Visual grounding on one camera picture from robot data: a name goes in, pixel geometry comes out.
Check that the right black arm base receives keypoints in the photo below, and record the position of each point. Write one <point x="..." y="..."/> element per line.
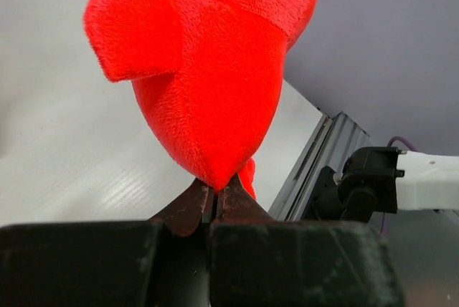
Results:
<point x="323" y="201"/>

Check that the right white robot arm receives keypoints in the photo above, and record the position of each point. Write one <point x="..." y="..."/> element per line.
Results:
<point x="388" y="179"/>

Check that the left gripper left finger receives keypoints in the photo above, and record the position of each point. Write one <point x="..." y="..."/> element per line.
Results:
<point x="154" y="262"/>

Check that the red shark plush top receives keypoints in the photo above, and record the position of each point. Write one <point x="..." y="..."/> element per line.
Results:
<point x="207" y="74"/>

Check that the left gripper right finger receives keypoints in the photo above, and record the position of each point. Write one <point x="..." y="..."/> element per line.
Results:
<point x="258" y="261"/>

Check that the aluminium mounting rail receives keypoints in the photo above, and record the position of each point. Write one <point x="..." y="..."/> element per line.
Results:
<point x="333" y="141"/>

